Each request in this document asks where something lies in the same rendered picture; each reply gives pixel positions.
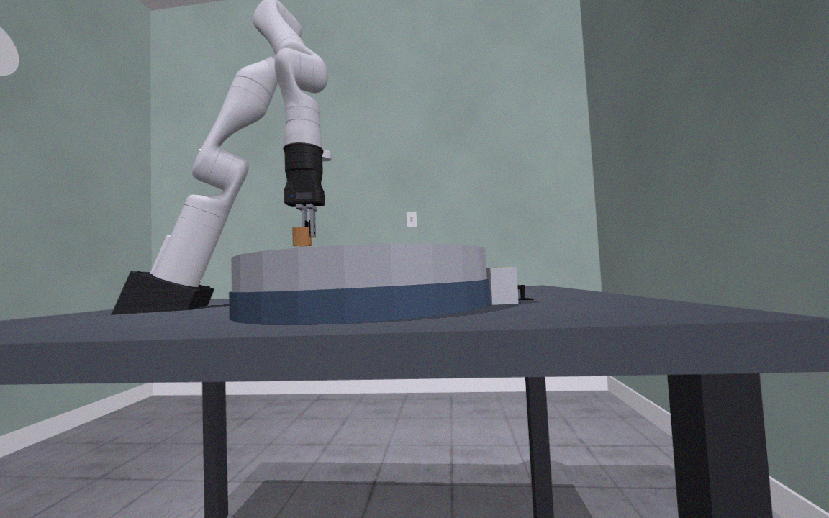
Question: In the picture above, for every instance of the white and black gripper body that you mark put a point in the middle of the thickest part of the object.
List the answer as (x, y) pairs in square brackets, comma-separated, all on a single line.
[(303, 163)]

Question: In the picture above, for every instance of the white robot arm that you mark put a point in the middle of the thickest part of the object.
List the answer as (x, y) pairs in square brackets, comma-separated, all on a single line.
[(185, 254)]

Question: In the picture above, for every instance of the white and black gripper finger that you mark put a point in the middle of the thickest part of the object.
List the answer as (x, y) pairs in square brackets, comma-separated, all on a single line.
[(312, 222), (304, 210)]

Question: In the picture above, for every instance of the bronze bushing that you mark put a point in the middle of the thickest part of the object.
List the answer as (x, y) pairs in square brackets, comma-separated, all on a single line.
[(301, 236)]

